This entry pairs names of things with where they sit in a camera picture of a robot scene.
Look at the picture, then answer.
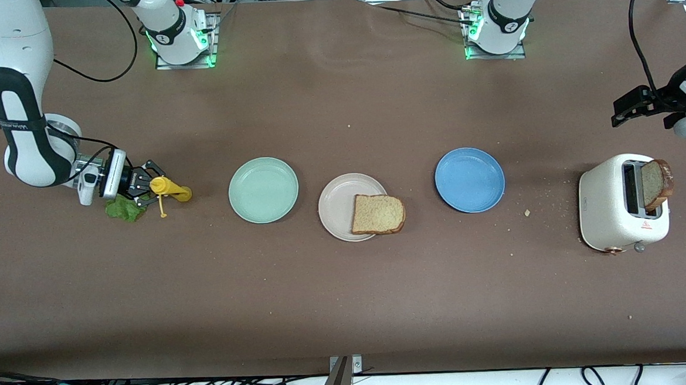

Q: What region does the green lettuce leaf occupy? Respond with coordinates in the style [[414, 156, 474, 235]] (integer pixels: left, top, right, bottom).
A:
[[104, 192, 149, 224]]

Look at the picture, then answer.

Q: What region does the yellow squeeze bottle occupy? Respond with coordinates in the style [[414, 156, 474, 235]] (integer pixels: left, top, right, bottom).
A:
[[149, 175, 195, 220]]

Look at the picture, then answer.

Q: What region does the brown toasted bread slice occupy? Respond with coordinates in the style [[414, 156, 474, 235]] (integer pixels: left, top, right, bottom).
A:
[[640, 158, 675, 213], [349, 192, 408, 237]]

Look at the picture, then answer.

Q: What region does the mint green plate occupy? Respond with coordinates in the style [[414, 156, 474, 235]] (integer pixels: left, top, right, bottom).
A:
[[226, 155, 301, 226]]

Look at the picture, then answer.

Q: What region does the blue plate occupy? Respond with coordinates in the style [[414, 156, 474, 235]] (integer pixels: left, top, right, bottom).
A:
[[433, 145, 507, 215]]

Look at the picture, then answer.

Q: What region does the beige plate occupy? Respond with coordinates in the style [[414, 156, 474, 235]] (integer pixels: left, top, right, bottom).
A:
[[316, 171, 392, 244]]

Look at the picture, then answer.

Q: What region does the white toaster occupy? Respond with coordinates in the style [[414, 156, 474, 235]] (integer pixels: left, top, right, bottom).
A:
[[576, 152, 673, 258]]

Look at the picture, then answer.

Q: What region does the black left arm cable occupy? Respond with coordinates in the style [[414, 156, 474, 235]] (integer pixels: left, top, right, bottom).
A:
[[628, 0, 669, 103]]

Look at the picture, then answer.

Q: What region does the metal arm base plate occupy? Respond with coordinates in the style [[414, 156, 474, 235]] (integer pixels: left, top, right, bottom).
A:
[[152, 11, 221, 71], [461, 1, 528, 63]]

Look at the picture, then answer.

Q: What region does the black base cable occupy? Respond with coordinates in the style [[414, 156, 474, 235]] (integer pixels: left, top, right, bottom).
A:
[[368, 0, 478, 32]]

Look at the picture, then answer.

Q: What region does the grey metal bracket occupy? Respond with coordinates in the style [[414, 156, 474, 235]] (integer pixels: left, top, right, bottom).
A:
[[328, 355, 364, 385]]

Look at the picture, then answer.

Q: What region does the black cable loop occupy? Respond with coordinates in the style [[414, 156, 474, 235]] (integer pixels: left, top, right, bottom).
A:
[[581, 365, 610, 385]]

